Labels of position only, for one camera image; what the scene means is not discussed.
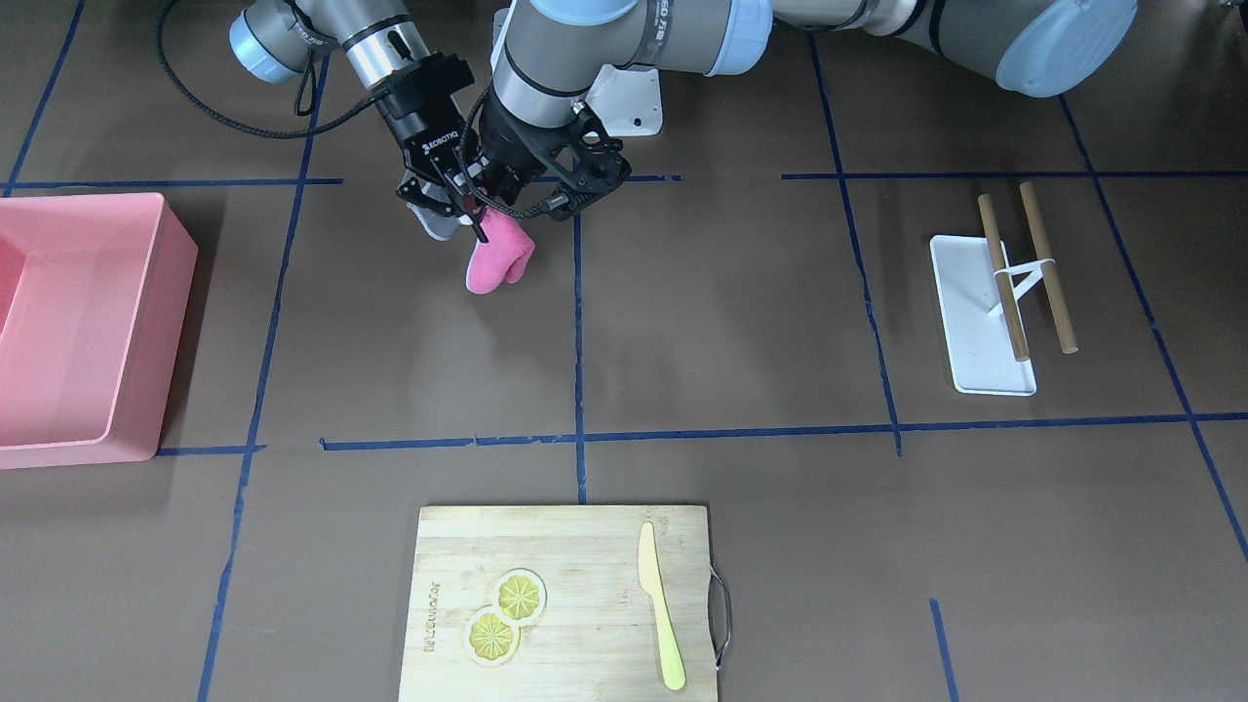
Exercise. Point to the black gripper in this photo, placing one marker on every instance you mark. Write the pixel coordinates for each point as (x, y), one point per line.
(425, 127)
(514, 137)

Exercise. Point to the pink and grey cloth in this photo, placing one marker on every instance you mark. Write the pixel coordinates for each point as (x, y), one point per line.
(502, 259)

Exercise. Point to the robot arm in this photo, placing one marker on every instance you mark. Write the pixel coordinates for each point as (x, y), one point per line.
(278, 40)
(1036, 48)

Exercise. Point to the pink plastic bin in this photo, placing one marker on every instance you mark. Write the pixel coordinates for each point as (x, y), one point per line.
(94, 292)

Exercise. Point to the upper lemon slice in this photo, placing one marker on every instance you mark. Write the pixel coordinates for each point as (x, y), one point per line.
(520, 597)

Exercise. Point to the lemon slice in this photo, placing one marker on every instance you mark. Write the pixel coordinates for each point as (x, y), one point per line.
(489, 639)
(520, 597)

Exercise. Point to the yellow plastic knife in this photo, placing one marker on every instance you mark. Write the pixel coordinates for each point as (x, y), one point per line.
(670, 658)

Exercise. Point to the lower lemon slice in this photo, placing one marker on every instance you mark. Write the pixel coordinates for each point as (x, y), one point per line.
(489, 639)

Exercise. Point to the wooden cutting board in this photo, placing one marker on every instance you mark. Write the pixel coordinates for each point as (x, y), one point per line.
(595, 640)

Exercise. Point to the white towel rack stand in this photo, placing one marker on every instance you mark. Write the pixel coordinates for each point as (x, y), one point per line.
(979, 293)

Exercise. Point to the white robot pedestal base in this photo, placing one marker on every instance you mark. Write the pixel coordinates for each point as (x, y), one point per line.
(627, 101)

